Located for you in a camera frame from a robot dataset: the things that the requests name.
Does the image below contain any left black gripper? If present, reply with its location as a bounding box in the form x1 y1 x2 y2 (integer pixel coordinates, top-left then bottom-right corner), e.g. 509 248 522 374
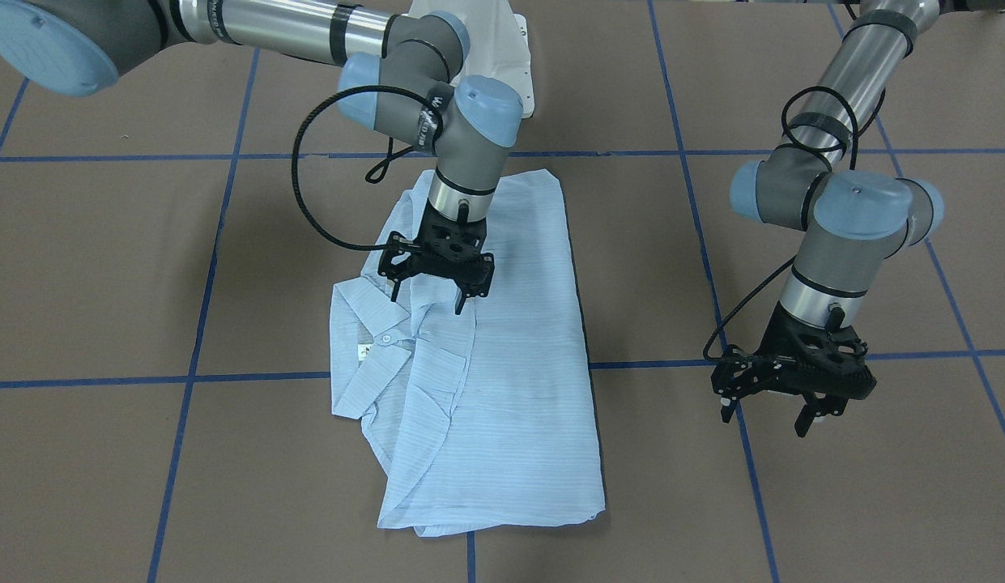
712 304 877 438

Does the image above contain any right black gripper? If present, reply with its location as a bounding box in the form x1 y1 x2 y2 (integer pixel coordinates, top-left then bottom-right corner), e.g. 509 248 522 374
377 206 495 315

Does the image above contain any light blue button-up shirt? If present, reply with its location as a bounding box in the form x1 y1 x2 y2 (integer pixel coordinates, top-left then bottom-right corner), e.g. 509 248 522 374
328 169 606 538

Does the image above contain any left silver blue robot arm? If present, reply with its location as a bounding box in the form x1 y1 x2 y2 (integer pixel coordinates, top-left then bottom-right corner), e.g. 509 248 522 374
704 1 945 436

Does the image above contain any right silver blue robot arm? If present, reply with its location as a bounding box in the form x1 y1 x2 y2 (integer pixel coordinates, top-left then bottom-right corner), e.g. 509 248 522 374
0 1 523 313

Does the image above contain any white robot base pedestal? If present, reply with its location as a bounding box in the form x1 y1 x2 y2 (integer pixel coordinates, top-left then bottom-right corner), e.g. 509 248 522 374
405 1 535 119

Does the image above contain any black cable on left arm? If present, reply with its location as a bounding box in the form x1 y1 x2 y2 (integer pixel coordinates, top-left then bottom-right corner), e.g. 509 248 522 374
704 81 888 363

